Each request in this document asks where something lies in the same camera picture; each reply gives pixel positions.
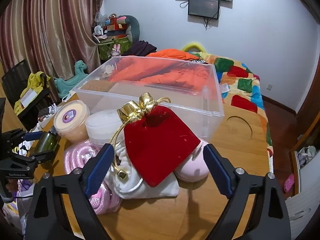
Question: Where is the white round jar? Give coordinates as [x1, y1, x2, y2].
[85, 109, 123, 146]

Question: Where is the pink croc shoe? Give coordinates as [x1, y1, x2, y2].
[283, 174, 295, 193]

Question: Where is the teal rocking horse toy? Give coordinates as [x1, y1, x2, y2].
[54, 60, 88, 99]

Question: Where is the small wall monitor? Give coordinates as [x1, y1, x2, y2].
[188, 0, 220, 20]

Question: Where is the green glass bottle black cap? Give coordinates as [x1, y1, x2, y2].
[34, 126, 58, 154]

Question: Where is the clear plastic storage box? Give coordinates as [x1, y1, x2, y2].
[73, 56, 224, 141]

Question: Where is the pink knitted cloth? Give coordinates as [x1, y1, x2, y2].
[63, 139, 121, 215]

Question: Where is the orange puffer jacket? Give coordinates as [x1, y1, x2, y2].
[110, 49, 212, 92]

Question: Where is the pink round piggy container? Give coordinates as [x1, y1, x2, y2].
[174, 140, 209, 183]

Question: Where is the dark purple garment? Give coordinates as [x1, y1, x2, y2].
[122, 41, 157, 56]

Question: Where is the striped pink curtain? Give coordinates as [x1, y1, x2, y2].
[0, 0, 107, 81]

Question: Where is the yellow foam headboard arch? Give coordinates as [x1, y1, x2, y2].
[182, 42, 206, 53]

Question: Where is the colourful patchwork blanket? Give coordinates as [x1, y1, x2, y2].
[193, 52, 274, 172]

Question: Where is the black chair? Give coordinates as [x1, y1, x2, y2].
[2, 59, 54, 130]

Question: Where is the grey stuffed toy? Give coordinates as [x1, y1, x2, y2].
[125, 15, 140, 43]

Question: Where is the cream jar purple label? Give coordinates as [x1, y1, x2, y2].
[54, 100, 90, 144]

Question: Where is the red velvet pouch gold ribbon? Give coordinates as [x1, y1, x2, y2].
[110, 93, 200, 187]

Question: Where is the white drawstring cloth bag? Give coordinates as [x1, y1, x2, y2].
[104, 134, 180, 199]

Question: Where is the yellow cloth on chair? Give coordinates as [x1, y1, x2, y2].
[14, 72, 50, 115]

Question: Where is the pink bunny figurine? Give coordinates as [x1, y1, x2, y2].
[111, 44, 121, 57]

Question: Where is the green patterned storage box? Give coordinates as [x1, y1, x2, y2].
[97, 37, 132, 60]

